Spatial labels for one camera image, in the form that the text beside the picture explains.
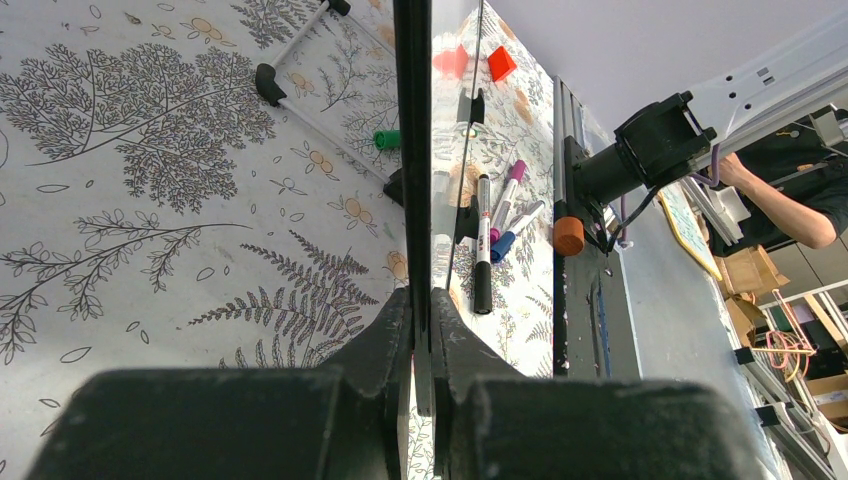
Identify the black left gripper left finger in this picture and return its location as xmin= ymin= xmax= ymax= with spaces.
xmin=28 ymin=288 xmax=411 ymax=479

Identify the pink cap whiteboard marker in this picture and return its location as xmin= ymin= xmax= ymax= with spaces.
xmin=490 ymin=160 xmax=526 ymax=245

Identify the floral table mat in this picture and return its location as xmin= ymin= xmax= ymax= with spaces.
xmin=0 ymin=0 xmax=558 ymax=480

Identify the white whiteboard black frame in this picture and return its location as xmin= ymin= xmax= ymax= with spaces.
xmin=254 ymin=0 xmax=488 ymax=346

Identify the blue cap whiteboard marker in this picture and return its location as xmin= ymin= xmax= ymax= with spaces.
xmin=490 ymin=200 xmax=546 ymax=264

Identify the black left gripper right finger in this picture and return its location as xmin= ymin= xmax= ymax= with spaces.
xmin=431 ymin=289 xmax=762 ymax=479

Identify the person forearm in background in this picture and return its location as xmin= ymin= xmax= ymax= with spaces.
xmin=714 ymin=153 xmax=837 ymax=249

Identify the black cap whiteboard marker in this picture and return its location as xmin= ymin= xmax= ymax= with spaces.
xmin=473 ymin=174 xmax=492 ymax=315

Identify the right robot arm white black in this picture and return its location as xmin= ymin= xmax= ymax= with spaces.
xmin=554 ymin=13 xmax=847 ymax=258

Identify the orange red cone piece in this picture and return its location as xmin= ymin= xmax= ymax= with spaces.
xmin=487 ymin=45 xmax=517 ymax=82

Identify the green cap whiteboard marker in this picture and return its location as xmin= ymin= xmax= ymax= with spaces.
xmin=373 ymin=130 xmax=401 ymax=151

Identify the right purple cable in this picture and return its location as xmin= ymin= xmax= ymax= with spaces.
xmin=688 ymin=144 xmax=723 ymax=189

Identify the cardboard box in background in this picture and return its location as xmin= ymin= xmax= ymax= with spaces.
xmin=714 ymin=246 xmax=790 ymax=298

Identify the brown small block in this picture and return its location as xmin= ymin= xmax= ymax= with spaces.
xmin=552 ymin=215 xmax=586 ymax=257

